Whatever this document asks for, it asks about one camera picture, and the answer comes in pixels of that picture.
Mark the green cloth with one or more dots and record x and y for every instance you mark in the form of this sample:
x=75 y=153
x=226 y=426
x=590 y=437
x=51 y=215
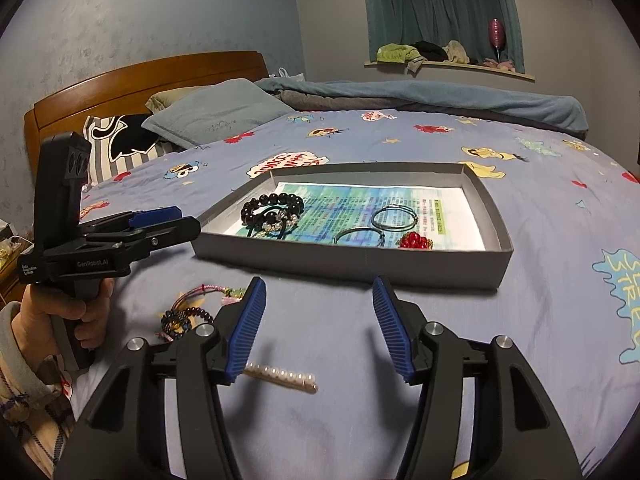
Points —
x=395 y=53

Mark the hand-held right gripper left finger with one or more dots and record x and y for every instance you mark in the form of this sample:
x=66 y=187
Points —
x=245 y=335

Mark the wooden nightstand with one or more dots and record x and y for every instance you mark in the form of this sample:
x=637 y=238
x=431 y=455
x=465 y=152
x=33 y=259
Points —
x=12 y=290

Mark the blue-grey pillow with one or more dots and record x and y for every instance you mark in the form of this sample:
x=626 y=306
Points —
x=215 y=115

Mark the blue blanket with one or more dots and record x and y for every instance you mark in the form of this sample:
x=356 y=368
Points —
x=450 y=95

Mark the grey cardboard box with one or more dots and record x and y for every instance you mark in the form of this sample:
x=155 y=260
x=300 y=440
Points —
x=350 y=262

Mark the printed paper sheet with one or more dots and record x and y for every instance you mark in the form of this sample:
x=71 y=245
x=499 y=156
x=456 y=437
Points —
x=340 y=200

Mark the wooden bed headboard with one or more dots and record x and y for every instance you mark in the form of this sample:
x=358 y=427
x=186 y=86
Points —
x=125 y=85

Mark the person's left forearm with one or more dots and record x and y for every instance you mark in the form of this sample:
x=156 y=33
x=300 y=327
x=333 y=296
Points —
x=30 y=400

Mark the person's left hand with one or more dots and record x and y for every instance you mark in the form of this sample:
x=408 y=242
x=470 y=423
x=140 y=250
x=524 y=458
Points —
x=40 y=320

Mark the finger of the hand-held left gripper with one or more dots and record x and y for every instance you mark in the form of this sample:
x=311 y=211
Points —
x=155 y=216
x=170 y=232

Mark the grey cloth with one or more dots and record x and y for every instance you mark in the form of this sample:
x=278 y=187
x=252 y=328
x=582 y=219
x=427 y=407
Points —
x=415 y=65

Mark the window sill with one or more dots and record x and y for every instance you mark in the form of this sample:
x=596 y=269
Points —
x=500 y=74

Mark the striped black white pillow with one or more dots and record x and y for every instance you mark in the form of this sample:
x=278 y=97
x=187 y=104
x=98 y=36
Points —
x=125 y=140

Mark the black cloth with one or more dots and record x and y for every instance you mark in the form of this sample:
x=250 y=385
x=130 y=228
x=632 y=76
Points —
x=430 y=51

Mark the olive pillow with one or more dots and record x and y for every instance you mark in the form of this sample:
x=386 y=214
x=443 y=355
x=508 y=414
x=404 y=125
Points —
x=167 y=99

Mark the beige cloth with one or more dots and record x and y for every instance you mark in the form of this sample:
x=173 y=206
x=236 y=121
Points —
x=456 y=52

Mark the pink soft cloth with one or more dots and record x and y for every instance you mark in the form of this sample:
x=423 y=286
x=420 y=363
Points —
x=497 y=65

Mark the teal curtain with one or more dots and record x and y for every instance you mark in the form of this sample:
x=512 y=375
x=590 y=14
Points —
x=440 y=5

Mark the cartoon printed bedsheet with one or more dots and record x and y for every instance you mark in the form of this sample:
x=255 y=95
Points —
x=320 y=320

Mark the grey duvet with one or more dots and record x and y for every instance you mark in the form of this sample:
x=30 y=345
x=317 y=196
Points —
x=320 y=100

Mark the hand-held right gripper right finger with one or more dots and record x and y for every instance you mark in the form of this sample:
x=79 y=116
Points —
x=392 y=335

